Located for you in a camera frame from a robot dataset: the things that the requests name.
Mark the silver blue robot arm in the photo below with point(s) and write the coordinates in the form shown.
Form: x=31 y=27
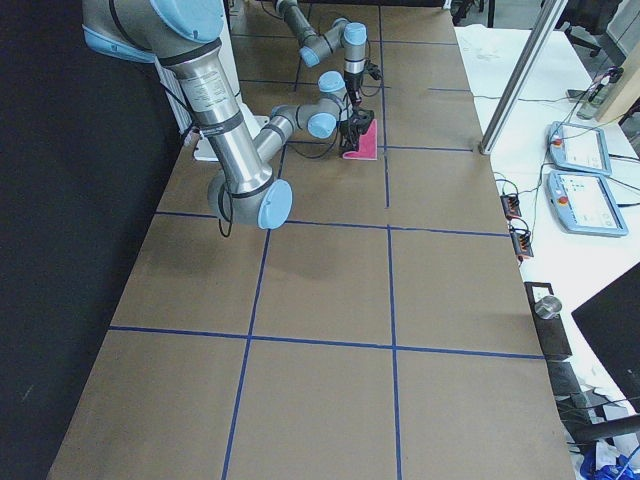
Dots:
x=315 y=47
x=186 y=38

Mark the metal cup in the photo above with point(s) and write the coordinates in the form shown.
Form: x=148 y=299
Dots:
x=548 y=307

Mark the black monitor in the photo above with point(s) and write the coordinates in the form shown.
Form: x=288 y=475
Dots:
x=609 y=322

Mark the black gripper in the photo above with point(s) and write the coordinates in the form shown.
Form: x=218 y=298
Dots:
x=348 y=131
x=355 y=95

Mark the near teach pendant tablet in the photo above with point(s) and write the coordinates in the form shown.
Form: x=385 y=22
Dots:
x=583 y=204

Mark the teach pendant tablet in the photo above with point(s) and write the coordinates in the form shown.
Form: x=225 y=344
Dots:
x=583 y=204
x=579 y=148

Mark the aluminium frame post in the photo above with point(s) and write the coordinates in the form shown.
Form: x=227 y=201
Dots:
x=536 y=41

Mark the far teach pendant tablet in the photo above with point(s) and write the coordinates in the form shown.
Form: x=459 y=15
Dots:
x=579 y=148

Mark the orange black connector box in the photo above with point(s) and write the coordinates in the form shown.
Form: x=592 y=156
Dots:
x=511 y=206

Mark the black tray block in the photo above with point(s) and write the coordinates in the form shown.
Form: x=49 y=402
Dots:
x=551 y=333

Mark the pink towel white edge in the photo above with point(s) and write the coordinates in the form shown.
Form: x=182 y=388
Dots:
x=368 y=146

